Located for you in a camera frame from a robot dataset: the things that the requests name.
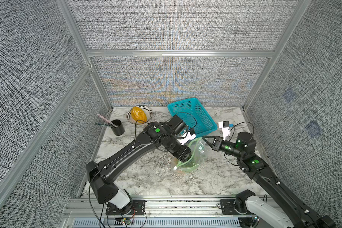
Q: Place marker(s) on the aluminium enclosure frame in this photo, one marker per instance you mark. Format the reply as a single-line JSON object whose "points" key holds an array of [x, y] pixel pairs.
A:
{"points": [[38, 62]]}

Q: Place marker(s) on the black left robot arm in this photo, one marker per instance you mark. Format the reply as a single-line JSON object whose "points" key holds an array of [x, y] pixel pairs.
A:
{"points": [[102, 175]]}

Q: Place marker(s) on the teal plastic basket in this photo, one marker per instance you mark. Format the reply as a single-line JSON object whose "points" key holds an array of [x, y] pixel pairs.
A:
{"points": [[193, 113]]}

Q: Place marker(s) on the yellow crumbed bread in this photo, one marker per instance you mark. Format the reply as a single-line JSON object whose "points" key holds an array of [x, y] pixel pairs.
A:
{"points": [[138, 115]]}

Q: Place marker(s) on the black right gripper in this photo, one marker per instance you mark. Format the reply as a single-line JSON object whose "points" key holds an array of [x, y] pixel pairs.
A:
{"points": [[217, 143]]}

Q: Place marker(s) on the clear zip-top bag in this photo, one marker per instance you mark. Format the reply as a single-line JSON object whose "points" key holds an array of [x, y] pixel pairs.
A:
{"points": [[199, 152]]}

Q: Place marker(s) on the green handled utensil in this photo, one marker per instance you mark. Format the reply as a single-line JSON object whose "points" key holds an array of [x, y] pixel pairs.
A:
{"points": [[103, 124]]}

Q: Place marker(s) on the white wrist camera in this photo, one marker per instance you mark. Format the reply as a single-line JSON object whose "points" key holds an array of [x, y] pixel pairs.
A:
{"points": [[226, 127], [187, 136]]}

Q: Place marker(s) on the aluminium front rail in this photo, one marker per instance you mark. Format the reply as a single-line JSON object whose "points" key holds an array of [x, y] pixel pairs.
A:
{"points": [[178, 211]]}

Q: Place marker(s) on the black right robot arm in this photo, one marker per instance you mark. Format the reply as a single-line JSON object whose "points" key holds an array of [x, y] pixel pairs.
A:
{"points": [[294, 213]]}

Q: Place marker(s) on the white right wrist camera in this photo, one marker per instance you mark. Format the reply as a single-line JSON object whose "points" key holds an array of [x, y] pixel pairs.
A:
{"points": [[226, 127]]}

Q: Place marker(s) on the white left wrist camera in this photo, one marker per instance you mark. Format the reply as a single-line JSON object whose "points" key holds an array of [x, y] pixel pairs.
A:
{"points": [[187, 136]]}

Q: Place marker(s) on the pink handled utensil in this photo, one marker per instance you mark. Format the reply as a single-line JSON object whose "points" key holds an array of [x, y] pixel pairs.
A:
{"points": [[107, 121]]}

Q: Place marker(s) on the black cup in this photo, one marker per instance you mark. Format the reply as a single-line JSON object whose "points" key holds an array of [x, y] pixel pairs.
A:
{"points": [[118, 128]]}

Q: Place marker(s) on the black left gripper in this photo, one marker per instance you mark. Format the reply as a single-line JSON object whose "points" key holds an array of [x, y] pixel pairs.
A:
{"points": [[184, 153]]}

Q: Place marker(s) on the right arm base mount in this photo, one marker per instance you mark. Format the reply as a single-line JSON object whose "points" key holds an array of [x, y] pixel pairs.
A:
{"points": [[237, 205]]}

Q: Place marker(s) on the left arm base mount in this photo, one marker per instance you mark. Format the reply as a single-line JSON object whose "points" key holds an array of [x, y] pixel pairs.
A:
{"points": [[125, 207]]}

